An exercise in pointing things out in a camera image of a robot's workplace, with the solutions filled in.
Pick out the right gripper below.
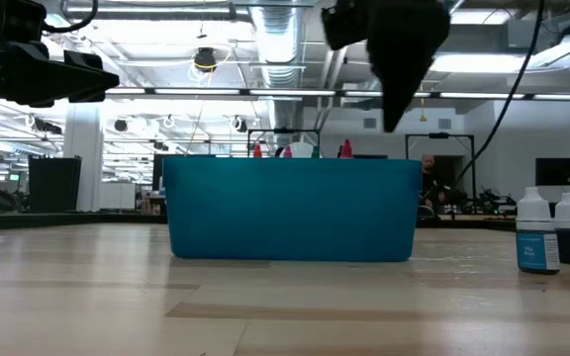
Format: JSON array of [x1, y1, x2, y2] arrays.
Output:
[[320, 0, 452, 134]]

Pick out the small blue-label food coloring bottle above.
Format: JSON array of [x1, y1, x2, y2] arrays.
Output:
[[516, 186, 562, 276]]

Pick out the black monitor on arm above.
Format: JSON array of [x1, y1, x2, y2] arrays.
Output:
[[534, 157, 570, 187]]

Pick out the white square pillar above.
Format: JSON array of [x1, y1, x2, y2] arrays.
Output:
[[62, 106, 104, 213]]

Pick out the person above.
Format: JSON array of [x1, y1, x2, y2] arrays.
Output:
[[419, 153, 447, 212]]

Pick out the black cabinet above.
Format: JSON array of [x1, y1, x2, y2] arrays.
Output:
[[27, 155, 82, 214]]

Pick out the long ceiling light strip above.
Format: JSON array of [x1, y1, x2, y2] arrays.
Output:
[[106, 87, 570, 102]]

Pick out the blue plastic bin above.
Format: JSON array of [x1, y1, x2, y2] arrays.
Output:
[[160, 155, 424, 263]]

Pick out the yellow hanging cord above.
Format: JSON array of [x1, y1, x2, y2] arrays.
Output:
[[418, 73, 427, 124]]

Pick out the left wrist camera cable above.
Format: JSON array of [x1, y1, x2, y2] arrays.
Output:
[[42, 0, 100, 35]]

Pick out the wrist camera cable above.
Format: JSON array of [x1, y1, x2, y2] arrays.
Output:
[[452, 0, 547, 188], [42, 0, 100, 35]]

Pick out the black rectangular stand frame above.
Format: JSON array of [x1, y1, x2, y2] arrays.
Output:
[[405, 132, 477, 199]]

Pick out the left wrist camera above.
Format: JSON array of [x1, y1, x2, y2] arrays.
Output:
[[0, 0, 48, 45]]

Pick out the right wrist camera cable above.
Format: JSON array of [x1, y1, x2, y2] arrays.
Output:
[[452, 0, 547, 188]]

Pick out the low black frame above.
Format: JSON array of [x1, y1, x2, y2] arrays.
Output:
[[246, 127, 322, 159]]

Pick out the upright silver spiral duct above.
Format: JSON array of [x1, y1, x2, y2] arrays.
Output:
[[249, 4, 307, 131]]

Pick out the round black overhead camera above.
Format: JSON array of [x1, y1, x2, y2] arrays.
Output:
[[193, 46, 220, 74]]

